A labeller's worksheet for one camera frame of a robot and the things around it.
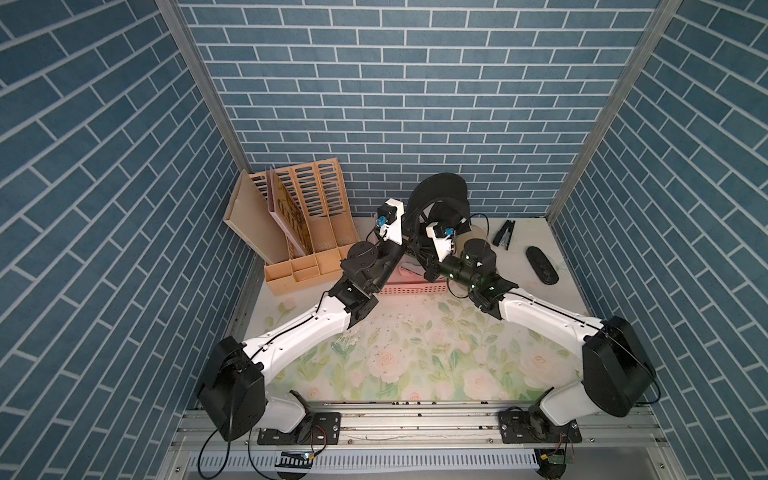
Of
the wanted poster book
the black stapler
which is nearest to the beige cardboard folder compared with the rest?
the wanted poster book

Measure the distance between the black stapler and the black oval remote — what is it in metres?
0.09

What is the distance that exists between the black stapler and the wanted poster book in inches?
27.6

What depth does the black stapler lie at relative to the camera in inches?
45.0

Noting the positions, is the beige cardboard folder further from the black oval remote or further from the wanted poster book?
the black oval remote

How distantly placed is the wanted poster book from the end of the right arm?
0.46m

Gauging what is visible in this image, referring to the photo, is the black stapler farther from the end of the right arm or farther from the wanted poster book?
the wanted poster book

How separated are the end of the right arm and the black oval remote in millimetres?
497

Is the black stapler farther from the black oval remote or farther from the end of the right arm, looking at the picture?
the end of the right arm

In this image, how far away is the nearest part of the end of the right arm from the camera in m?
0.71

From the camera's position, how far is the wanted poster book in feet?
2.83

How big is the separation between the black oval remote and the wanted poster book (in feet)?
2.63

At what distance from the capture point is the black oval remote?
104 centimetres

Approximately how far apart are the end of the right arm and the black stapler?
1.62 feet

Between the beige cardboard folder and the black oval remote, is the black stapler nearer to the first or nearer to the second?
the black oval remote
